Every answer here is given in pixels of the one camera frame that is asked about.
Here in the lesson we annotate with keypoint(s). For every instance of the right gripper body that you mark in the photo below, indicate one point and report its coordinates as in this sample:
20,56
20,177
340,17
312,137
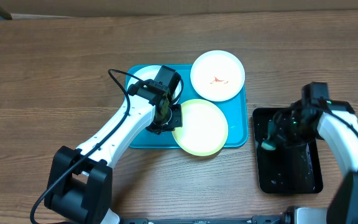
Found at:
293,133

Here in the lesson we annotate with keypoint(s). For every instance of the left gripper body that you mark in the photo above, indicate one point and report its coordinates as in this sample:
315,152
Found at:
172,118

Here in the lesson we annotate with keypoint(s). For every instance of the white plate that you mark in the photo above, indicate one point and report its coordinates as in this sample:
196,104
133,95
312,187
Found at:
150,72
217,75

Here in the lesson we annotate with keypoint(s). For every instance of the green sponge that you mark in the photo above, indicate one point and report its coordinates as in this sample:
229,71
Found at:
269,144

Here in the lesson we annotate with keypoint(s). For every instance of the yellow-green plate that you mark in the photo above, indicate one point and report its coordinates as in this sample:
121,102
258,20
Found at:
204,129

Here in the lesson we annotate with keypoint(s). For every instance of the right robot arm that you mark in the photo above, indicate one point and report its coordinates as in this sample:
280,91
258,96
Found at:
340,131

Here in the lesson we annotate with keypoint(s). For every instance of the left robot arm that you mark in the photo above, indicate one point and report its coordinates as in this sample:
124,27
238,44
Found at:
80,181

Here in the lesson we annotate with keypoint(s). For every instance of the black plastic tray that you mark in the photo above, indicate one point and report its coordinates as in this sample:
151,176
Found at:
285,170

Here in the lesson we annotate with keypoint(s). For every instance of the teal plastic tray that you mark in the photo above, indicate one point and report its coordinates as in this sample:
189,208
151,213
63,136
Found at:
235,111

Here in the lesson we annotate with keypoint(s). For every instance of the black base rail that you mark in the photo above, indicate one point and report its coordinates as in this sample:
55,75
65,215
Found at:
258,219

